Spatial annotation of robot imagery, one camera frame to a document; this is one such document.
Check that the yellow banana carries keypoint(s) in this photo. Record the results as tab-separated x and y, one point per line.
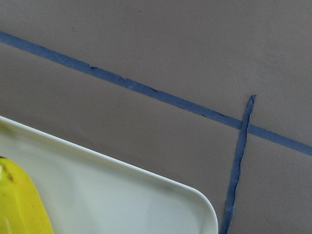
21	208

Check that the white bear plastic tray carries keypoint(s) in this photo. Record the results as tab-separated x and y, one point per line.
85	192

